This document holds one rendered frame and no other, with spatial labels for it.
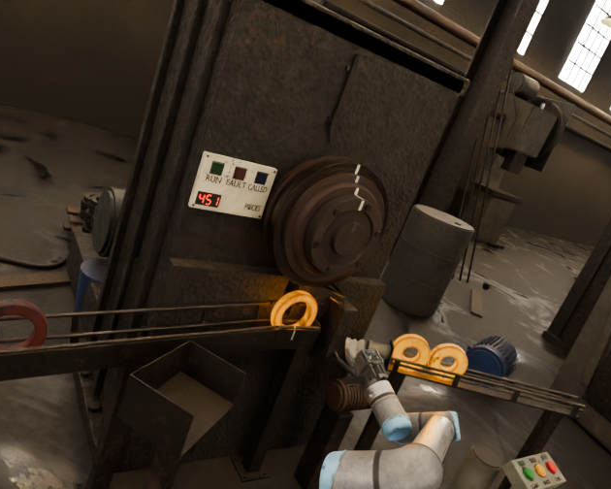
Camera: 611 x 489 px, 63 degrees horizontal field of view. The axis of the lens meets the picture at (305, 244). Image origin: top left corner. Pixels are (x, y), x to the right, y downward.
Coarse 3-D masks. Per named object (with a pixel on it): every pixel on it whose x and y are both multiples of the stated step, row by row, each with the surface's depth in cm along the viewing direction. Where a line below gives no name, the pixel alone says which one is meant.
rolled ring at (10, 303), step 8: (0, 304) 130; (8, 304) 130; (16, 304) 131; (24, 304) 133; (32, 304) 135; (0, 312) 130; (8, 312) 131; (16, 312) 132; (24, 312) 133; (32, 312) 134; (40, 312) 135; (32, 320) 135; (40, 320) 136; (40, 328) 137; (32, 336) 138; (40, 336) 138; (16, 344) 138; (24, 344) 138; (32, 344) 138; (40, 344) 139; (16, 352) 136
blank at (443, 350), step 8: (440, 344) 199; (448, 344) 198; (456, 344) 199; (432, 352) 199; (440, 352) 197; (448, 352) 197; (456, 352) 197; (464, 352) 197; (432, 360) 198; (440, 360) 198; (456, 360) 198; (464, 360) 198; (440, 368) 199; (448, 368) 201; (456, 368) 199; (464, 368) 198; (440, 376) 200
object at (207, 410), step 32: (192, 352) 150; (128, 384) 127; (160, 384) 144; (192, 384) 149; (224, 384) 147; (128, 416) 128; (160, 416) 124; (192, 416) 120; (160, 448) 143; (160, 480) 144
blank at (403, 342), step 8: (408, 336) 197; (416, 336) 197; (400, 344) 197; (408, 344) 197; (416, 344) 197; (424, 344) 197; (400, 352) 198; (424, 352) 198; (408, 360) 200; (416, 360) 199; (424, 360) 199; (400, 368) 200
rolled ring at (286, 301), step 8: (288, 296) 179; (296, 296) 179; (304, 296) 181; (280, 304) 178; (288, 304) 179; (312, 304) 185; (272, 312) 180; (280, 312) 179; (312, 312) 187; (272, 320) 180; (280, 320) 180; (304, 320) 188; (312, 320) 189
